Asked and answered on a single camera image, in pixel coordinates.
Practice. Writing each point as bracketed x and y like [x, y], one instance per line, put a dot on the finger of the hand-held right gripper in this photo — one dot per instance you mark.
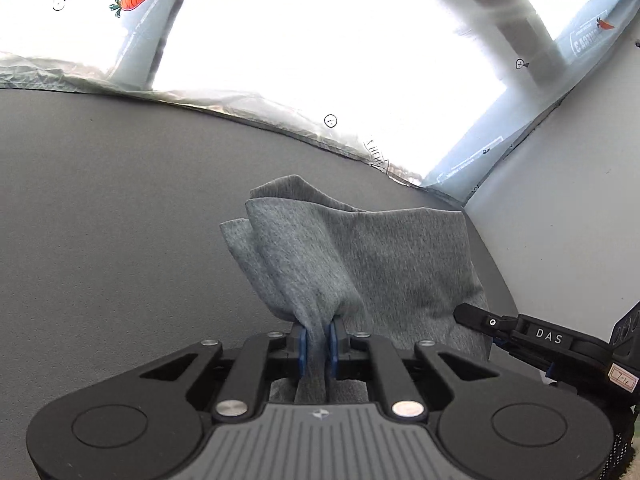
[525, 356]
[490, 321]

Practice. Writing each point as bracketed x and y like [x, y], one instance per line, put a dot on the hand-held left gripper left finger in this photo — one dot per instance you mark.
[301, 349]

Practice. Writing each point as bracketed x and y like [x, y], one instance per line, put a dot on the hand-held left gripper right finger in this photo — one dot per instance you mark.
[331, 349]

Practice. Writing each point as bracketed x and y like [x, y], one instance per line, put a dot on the grey heather garment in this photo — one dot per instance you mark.
[390, 260]

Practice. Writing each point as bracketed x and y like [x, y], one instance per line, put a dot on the white printed curtain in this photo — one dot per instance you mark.
[300, 50]

